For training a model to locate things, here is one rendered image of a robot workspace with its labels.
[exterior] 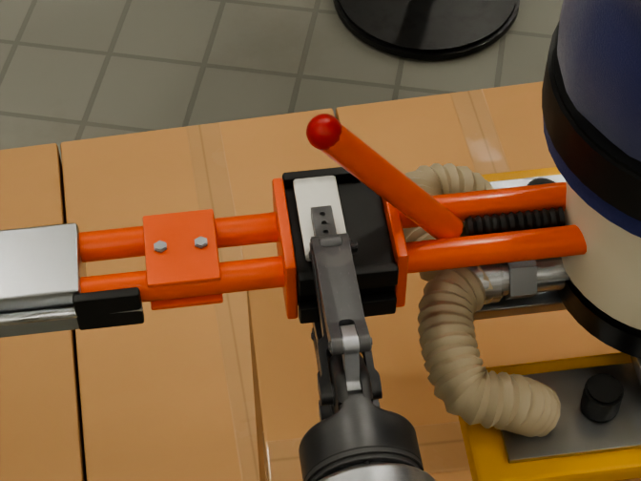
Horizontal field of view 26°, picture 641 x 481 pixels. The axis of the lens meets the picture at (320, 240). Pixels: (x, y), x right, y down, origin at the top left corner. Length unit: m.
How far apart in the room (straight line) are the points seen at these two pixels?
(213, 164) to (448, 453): 0.84
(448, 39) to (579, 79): 2.04
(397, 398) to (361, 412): 0.40
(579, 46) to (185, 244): 0.30
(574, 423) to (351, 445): 0.24
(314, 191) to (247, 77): 1.89
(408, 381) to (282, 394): 0.11
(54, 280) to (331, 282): 0.19
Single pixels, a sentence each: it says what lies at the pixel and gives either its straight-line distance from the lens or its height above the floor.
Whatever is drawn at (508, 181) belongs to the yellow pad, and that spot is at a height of 1.13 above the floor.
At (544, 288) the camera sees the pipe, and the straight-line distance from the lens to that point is 1.04.
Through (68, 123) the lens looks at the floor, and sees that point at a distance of 2.81.
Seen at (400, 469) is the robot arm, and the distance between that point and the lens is 0.83.
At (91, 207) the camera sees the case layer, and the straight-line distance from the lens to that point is 1.93.
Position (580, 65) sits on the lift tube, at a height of 1.41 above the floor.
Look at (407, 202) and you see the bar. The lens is 0.94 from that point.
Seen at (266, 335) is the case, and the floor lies 0.94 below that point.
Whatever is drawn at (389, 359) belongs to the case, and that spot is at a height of 0.94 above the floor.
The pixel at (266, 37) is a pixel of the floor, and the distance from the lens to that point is 2.94.
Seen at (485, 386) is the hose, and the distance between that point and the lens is 0.97.
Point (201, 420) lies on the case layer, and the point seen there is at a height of 0.54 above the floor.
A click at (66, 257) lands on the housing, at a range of 0.97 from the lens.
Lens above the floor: 2.00
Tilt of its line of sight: 51 degrees down
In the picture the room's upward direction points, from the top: straight up
